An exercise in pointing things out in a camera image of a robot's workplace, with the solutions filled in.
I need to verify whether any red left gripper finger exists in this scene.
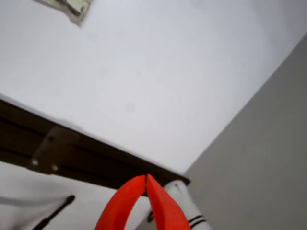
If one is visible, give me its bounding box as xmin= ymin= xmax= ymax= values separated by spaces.
xmin=94 ymin=174 xmax=147 ymax=230

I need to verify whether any dark metal corner bracket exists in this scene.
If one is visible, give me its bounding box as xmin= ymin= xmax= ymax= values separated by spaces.
xmin=30 ymin=126 xmax=80 ymax=175

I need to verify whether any black camera tripod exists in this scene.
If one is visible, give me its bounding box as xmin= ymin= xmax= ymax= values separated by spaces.
xmin=32 ymin=195 xmax=76 ymax=230

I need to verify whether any black aluminium table rail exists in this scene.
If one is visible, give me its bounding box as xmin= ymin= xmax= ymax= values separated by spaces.
xmin=0 ymin=99 xmax=191 ymax=197

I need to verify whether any green sunflower seed snack packet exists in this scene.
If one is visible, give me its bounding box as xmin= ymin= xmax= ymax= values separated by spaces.
xmin=33 ymin=0 xmax=93 ymax=27

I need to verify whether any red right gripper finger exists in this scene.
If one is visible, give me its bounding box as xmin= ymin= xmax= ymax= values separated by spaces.
xmin=146 ymin=173 xmax=192 ymax=230

